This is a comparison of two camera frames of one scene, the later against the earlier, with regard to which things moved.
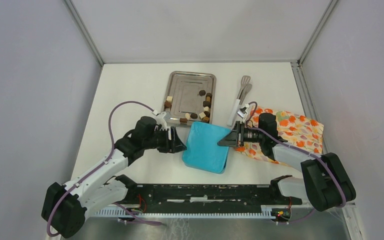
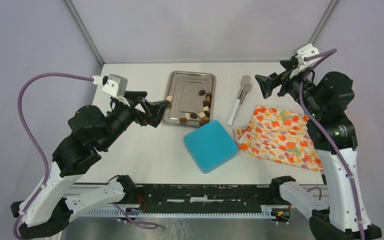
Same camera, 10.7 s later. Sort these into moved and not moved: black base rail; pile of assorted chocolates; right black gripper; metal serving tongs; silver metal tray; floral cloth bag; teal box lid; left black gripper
Moved: right black gripper; teal box lid; left black gripper
Not moved: metal serving tongs; floral cloth bag; black base rail; silver metal tray; pile of assorted chocolates
